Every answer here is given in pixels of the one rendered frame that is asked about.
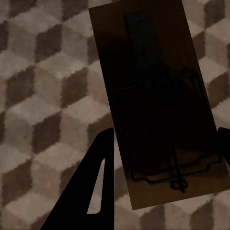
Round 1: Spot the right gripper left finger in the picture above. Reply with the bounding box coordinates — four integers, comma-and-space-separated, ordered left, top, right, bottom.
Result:
40, 127, 114, 230

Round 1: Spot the mousetrap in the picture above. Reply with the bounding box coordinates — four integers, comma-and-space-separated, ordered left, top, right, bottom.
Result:
88, 0, 230, 210

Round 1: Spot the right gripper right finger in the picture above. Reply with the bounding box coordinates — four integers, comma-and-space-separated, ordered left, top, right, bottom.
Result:
217, 127, 230, 165

